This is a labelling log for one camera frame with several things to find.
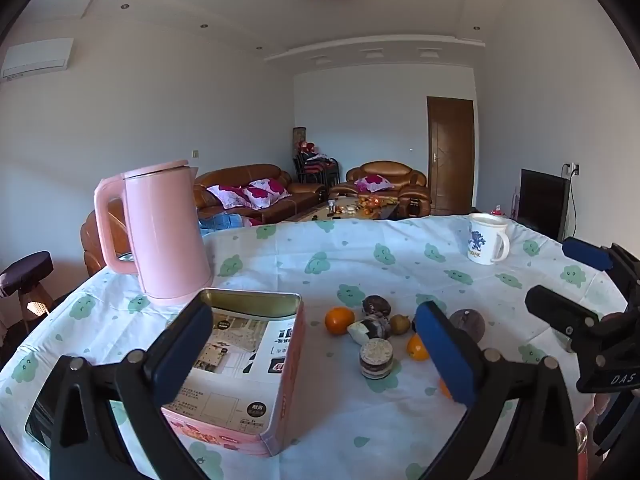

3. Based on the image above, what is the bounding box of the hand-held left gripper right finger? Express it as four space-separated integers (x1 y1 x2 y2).
414 301 581 480

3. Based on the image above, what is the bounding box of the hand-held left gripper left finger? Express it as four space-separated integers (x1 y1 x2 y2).
49 301 216 480

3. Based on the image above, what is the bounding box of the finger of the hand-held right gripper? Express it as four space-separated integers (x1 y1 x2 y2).
524 284 601 342
561 237 640 311

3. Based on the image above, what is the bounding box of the purple passion fruit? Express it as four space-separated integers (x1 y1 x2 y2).
448 308 486 341

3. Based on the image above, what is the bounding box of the dark brown passion fruit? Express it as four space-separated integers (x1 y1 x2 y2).
361 295 392 318

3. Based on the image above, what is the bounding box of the pink metal tin box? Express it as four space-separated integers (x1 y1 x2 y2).
160 287 306 457

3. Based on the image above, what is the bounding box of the person's right hand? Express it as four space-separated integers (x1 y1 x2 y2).
593 389 623 425

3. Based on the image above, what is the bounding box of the printed paper sheet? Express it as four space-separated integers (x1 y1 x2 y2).
175 309 297 433

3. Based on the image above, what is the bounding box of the black television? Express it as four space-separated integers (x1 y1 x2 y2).
517 168 571 241

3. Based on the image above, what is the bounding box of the wrapped black white snack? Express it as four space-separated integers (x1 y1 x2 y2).
347 316 392 346

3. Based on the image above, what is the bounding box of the white printed mug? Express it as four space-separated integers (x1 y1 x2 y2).
467 212 511 265

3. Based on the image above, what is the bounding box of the pink electric kettle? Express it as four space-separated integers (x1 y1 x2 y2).
94 160 213 306

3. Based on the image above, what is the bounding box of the blue cloth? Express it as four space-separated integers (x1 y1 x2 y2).
197 212 244 234

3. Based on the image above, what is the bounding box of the brown leather armchair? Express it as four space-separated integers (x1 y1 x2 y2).
330 161 433 218
80 209 137 278

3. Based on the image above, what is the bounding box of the black smartphone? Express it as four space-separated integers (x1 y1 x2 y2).
24 372 68 453

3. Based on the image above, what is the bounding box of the pink floral cushion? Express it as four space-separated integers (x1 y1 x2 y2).
242 178 292 211
356 175 394 194
206 184 251 210

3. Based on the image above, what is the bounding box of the brown wooden door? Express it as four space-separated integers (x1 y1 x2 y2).
426 96 475 216

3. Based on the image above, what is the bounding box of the wooden coffee table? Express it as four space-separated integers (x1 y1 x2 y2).
287 195 401 223

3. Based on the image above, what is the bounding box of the brown leather sofa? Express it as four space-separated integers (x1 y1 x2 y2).
194 163 328 226

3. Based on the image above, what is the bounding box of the purple cushioned stool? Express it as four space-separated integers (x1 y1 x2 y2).
0 252 55 331

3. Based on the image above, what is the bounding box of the stack of dark chairs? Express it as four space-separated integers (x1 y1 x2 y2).
295 152 341 186

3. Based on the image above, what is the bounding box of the white air conditioner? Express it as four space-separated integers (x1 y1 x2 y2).
0 37 75 81

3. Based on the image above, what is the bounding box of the black power cable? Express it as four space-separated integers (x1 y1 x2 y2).
562 162 582 239

